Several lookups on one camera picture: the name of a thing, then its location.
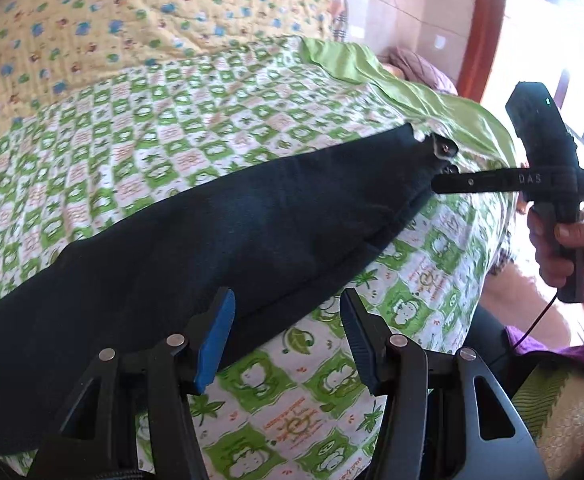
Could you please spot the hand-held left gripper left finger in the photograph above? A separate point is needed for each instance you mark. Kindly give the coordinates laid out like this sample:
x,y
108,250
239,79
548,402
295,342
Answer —
x,y
211,340

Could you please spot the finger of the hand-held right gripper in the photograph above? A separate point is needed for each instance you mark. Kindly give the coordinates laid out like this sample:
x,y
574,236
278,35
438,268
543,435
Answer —
x,y
477,182

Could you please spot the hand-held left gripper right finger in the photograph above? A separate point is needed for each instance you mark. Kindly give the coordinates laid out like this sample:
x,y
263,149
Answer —
x,y
363,340

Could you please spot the dark navy pants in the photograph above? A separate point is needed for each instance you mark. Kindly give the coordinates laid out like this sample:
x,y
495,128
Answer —
x,y
182,255

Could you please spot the person's right hand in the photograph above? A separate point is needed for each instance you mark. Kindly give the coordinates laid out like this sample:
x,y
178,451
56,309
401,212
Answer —
x,y
567,245

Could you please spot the mauve pillow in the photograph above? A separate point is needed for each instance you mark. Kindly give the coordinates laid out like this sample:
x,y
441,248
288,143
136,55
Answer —
x,y
419,67

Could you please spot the purple cloth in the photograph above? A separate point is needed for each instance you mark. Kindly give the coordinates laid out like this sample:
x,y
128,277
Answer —
x,y
562,342

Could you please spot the green checkered printed bed sheet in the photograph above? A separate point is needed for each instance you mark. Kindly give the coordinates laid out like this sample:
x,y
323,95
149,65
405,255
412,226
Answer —
x,y
282,170

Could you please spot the green woven mat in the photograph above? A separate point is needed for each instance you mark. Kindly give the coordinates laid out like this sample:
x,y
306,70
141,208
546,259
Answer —
x,y
554,410

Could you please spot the plaid cloth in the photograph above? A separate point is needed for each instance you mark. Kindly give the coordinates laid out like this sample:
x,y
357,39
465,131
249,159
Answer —
x,y
339,12

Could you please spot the yellow printed quilt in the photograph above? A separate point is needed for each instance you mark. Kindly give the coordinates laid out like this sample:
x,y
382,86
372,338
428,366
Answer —
x,y
122,25

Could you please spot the red wooden door frame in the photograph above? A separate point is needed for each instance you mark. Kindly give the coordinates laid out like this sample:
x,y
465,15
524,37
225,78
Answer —
x,y
477,30

